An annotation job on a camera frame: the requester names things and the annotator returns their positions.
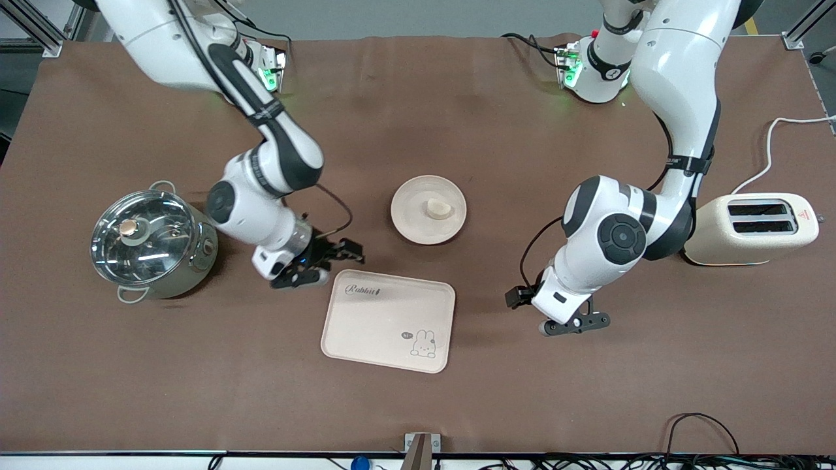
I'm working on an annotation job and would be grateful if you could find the steel electric cooking pot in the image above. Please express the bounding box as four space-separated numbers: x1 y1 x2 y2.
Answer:
90 181 219 305

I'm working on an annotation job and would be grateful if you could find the cream round plate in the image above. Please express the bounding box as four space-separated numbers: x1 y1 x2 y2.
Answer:
391 175 468 246

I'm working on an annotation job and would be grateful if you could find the aluminium frame profile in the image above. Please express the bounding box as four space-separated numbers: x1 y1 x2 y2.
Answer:
0 0 89 58
782 0 836 50

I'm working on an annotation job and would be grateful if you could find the metal base connector panel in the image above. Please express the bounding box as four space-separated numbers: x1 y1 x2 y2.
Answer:
555 42 584 89

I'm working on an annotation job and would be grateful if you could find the cream rabbit print tray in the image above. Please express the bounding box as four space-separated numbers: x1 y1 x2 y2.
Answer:
320 269 456 374

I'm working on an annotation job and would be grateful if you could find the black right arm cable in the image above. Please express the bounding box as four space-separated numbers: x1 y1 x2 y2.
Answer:
169 0 354 237

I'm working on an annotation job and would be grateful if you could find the grey metal mount bracket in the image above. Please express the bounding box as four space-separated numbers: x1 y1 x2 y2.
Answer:
404 433 442 470

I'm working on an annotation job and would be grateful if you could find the white toaster power cable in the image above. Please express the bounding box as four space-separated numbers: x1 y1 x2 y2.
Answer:
730 115 836 195

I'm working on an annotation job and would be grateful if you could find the black base cable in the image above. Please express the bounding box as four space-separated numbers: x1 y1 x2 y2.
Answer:
222 0 292 66
501 33 564 70

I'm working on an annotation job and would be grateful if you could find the cream two-slot toaster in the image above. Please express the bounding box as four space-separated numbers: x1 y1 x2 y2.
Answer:
683 193 828 267

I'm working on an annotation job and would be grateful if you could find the black looped cable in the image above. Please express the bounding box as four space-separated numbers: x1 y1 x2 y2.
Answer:
665 413 741 458

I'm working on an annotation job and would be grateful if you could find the brown table cloth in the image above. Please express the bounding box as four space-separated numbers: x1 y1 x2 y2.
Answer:
0 34 836 455

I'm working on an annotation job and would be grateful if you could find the glass pot lid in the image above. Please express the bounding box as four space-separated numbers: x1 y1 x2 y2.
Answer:
90 189 197 288

